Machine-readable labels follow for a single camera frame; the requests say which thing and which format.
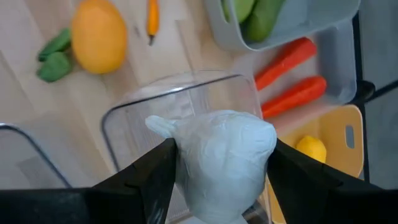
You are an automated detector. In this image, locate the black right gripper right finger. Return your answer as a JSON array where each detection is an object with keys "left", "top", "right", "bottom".
[{"left": 266, "top": 139, "right": 398, "bottom": 224}]

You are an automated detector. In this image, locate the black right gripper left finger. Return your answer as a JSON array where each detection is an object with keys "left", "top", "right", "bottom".
[{"left": 0, "top": 138, "right": 178, "bottom": 224}]

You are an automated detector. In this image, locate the yellow lemon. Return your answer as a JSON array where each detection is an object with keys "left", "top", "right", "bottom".
[{"left": 295, "top": 134, "right": 328, "bottom": 164}]

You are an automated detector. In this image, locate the white garlic bulb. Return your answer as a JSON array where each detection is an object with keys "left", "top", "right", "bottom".
[{"left": 144, "top": 109, "right": 278, "bottom": 224}]

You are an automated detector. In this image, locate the orange carrot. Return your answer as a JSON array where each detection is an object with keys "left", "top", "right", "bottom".
[
  {"left": 254, "top": 37, "right": 318, "bottom": 91},
  {"left": 260, "top": 75, "right": 328, "bottom": 119}
]

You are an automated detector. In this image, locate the small green pea pod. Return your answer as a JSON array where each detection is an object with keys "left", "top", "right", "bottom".
[
  {"left": 35, "top": 51, "right": 73, "bottom": 83},
  {"left": 37, "top": 27, "right": 73, "bottom": 63}
]

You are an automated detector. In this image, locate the orange citrus fruit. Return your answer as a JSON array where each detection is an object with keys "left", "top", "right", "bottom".
[{"left": 70, "top": 0, "right": 129, "bottom": 75}]

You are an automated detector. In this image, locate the small orange chili pepper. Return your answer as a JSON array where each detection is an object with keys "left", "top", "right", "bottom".
[{"left": 146, "top": 0, "right": 161, "bottom": 47}]

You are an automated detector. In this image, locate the dark green cucumber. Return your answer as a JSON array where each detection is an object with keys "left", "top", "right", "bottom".
[{"left": 244, "top": 0, "right": 286, "bottom": 44}]

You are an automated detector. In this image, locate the light green cucumber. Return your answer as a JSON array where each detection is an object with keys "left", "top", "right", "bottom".
[{"left": 221, "top": 0, "right": 257, "bottom": 24}]

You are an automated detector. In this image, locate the yellow plastic bin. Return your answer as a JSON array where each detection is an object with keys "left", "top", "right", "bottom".
[{"left": 266, "top": 104, "right": 365, "bottom": 224}]

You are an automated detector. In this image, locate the small clear acrylic bin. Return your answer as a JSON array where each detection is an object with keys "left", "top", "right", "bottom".
[{"left": 100, "top": 69, "right": 272, "bottom": 224}]

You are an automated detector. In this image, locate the large clear acrylic bin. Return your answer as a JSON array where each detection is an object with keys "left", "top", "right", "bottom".
[{"left": 0, "top": 122, "right": 73, "bottom": 190}]

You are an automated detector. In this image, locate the frosted translucent plastic bin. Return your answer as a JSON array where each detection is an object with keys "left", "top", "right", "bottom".
[{"left": 229, "top": 26, "right": 358, "bottom": 138}]

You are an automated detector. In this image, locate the grey-blue plastic bin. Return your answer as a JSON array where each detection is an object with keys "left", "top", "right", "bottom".
[{"left": 203, "top": 0, "right": 362, "bottom": 53}]

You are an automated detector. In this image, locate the black aluminium table frame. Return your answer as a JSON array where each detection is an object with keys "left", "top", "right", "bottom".
[{"left": 351, "top": 11, "right": 371, "bottom": 190}]

